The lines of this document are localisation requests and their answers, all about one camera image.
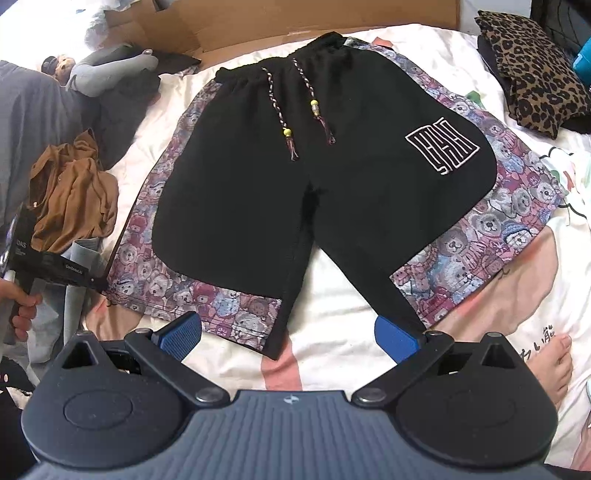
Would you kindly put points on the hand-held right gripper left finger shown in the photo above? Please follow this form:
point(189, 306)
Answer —
point(180, 334)

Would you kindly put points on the grey cloth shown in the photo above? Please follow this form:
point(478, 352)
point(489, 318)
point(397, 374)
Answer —
point(76, 304)

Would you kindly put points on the brown teddy bear toy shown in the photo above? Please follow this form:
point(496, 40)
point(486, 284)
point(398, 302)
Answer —
point(59, 69)

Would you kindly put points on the teal jersey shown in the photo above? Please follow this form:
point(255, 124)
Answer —
point(582, 69)

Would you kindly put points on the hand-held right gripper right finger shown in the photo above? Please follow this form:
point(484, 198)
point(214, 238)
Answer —
point(397, 339)

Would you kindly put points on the person's foot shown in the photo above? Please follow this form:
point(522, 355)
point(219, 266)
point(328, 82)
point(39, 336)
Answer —
point(551, 374)

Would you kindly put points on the dark grey pillow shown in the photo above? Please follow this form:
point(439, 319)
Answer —
point(27, 129)

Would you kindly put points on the black shorts with bear-print panels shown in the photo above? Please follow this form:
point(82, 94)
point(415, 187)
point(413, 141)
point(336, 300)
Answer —
point(346, 161)

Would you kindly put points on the person's left hand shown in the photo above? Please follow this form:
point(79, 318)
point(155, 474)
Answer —
point(18, 300)

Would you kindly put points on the brown cardboard sheet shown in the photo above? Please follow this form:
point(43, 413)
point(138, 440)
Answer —
point(277, 18)

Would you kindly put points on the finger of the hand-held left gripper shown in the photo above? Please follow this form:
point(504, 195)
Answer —
point(94, 284)

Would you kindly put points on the cream bear-print blanket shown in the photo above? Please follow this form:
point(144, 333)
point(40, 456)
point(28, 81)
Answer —
point(332, 341)

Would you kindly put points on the black cloth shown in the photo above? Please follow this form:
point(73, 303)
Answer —
point(124, 110)

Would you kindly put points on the brown garment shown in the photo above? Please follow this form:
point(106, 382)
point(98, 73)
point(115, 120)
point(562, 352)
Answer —
point(74, 198)

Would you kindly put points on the leopard print garment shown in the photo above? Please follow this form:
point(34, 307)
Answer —
point(531, 78)

